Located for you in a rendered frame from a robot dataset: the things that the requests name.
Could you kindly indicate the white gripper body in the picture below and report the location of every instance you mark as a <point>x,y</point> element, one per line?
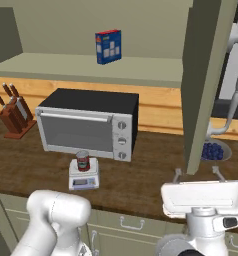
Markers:
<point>201,196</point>

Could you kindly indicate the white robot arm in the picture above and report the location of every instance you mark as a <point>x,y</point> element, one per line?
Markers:
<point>54,216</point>

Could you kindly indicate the white digital scale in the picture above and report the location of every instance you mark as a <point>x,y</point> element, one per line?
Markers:
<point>84,178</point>

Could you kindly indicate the red canned food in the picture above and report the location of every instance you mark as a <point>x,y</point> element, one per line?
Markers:
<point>83,161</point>

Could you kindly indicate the blue food box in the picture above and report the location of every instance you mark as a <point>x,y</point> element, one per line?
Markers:
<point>108,46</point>

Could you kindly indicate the olive base cabinet door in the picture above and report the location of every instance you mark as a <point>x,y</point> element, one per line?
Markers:
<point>14,216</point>

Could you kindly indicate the grey bowl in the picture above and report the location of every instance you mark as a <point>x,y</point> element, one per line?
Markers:
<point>226,151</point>

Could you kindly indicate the silver toaster oven knob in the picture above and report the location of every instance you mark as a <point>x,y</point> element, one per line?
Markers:
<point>122,140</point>
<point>122,125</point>
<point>122,155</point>

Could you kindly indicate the olive drawer front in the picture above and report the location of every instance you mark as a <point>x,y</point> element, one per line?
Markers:
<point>137,223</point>

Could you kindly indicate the silver black toaster oven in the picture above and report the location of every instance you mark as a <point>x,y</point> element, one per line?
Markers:
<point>91,113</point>

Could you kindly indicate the toaster oven glass door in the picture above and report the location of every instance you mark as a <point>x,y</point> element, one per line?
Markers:
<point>77,136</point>

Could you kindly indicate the brown wooden knife block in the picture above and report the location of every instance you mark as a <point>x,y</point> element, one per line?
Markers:
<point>16,125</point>

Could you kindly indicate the olive wall cabinet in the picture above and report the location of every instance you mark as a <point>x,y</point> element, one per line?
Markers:
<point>74,33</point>

